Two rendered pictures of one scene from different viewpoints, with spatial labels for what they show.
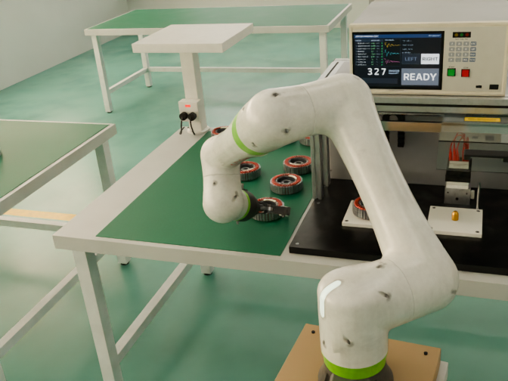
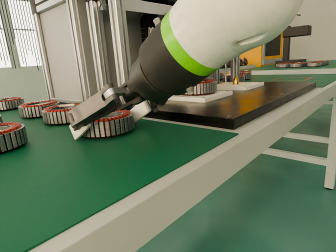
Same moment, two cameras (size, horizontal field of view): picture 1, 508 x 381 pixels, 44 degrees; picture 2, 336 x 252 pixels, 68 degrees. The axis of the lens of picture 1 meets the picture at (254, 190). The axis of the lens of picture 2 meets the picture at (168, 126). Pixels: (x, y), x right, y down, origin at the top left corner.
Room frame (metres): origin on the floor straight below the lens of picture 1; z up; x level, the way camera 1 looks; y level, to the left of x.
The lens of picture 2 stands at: (1.49, 0.37, 0.88)
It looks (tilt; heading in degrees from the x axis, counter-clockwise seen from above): 15 degrees down; 292
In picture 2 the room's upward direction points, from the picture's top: 4 degrees counter-clockwise
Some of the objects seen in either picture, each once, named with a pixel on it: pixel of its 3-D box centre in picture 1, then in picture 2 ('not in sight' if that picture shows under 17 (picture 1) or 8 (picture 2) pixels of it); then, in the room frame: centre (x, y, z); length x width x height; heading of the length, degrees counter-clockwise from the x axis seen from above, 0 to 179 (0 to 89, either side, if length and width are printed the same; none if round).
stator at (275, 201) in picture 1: (267, 209); (106, 122); (1.79, -0.04, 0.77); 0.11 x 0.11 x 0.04
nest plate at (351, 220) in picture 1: (371, 214); (198, 95); (1.68, -0.35, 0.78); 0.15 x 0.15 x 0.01; 69
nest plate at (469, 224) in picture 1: (454, 221); (235, 85); (1.59, -0.57, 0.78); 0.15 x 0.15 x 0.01; 69
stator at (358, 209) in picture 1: (371, 207); (197, 86); (1.68, -0.35, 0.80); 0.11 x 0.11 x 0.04
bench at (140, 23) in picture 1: (223, 60); not in sight; (5.46, 0.16, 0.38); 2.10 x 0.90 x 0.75; 69
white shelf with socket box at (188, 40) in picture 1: (201, 89); not in sight; (2.50, 0.18, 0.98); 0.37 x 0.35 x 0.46; 69
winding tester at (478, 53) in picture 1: (431, 43); not in sight; (1.93, -0.59, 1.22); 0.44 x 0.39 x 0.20; 69
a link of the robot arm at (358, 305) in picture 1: (358, 316); not in sight; (0.97, -0.18, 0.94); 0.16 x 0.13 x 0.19; 112
